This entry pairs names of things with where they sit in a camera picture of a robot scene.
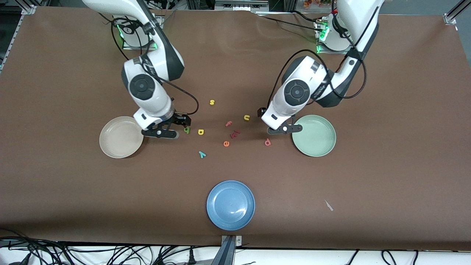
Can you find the orange background item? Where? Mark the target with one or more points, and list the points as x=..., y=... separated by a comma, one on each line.
x=316, y=3

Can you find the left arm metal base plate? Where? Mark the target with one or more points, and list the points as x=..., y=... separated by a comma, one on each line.
x=331, y=52

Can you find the salmon red letter p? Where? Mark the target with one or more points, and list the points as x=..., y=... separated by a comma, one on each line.
x=268, y=142

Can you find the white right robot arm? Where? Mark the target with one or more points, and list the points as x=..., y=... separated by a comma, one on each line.
x=147, y=92

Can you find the brown paper table cover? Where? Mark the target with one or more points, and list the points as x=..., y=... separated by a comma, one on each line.
x=73, y=191

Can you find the grey aluminium camera pole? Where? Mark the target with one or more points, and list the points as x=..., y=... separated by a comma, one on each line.
x=228, y=252

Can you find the aluminium frame rail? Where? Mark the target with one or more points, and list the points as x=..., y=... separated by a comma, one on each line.
x=11, y=42
x=464, y=6

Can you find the teal letter y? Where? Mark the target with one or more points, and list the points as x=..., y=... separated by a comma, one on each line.
x=202, y=154

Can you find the blue plate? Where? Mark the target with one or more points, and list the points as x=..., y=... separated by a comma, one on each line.
x=230, y=205

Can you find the white paper scrap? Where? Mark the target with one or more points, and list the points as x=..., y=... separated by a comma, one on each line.
x=328, y=205

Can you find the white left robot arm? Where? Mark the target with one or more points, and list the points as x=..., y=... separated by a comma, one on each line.
x=298, y=92

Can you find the aluminium frame corner bracket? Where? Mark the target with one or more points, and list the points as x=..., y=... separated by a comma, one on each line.
x=450, y=19
x=29, y=10

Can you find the green plate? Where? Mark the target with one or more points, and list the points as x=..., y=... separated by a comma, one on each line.
x=316, y=140

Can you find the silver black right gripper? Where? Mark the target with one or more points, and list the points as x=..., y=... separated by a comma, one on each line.
x=179, y=119

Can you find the grey metal box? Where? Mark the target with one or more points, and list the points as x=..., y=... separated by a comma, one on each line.
x=241, y=4

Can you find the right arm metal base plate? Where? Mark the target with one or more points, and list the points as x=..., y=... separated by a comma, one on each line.
x=159, y=33

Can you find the black power plug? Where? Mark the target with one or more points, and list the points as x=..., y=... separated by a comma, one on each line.
x=191, y=259

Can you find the beige brown plate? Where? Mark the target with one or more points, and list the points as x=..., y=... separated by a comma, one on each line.
x=121, y=137

